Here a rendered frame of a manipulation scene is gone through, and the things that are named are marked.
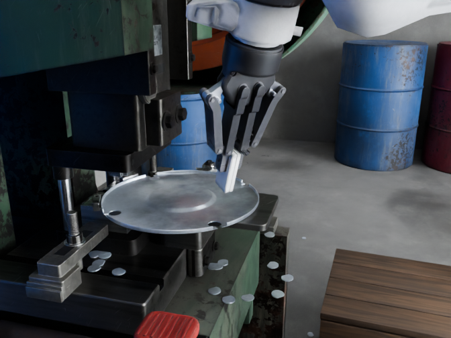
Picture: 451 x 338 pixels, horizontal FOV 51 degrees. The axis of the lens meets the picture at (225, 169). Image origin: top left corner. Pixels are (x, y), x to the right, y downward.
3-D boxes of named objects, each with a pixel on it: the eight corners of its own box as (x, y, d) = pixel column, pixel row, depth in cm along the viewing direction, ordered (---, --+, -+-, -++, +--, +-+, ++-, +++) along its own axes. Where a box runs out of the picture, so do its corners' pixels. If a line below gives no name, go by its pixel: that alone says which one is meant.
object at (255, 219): (277, 255, 94) (279, 192, 90) (264, 294, 82) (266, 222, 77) (160, 239, 101) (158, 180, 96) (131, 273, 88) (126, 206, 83)
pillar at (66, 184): (78, 226, 87) (70, 153, 83) (71, 231, 85) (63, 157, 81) (68, 224, 88) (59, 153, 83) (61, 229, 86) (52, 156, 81)
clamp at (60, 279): (115, 249, 85) (111, 196, 82) (61, 302, 70) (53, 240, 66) (86, 245, 87) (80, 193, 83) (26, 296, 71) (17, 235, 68)
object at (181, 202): (211, 165, 107) (211, 161, 106) (290, 210, 83) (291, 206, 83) (82, 189, 93) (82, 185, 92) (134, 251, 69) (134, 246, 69)
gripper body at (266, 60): (243, 51, 54) (229, 121, 60) (300, 47, 59) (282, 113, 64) (211, 27, 59) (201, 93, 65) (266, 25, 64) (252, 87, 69)
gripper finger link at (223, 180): (237, 154, 68) (233, 155, 67) (228, 192, 72) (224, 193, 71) (226, 143, 70) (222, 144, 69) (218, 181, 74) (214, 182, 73)
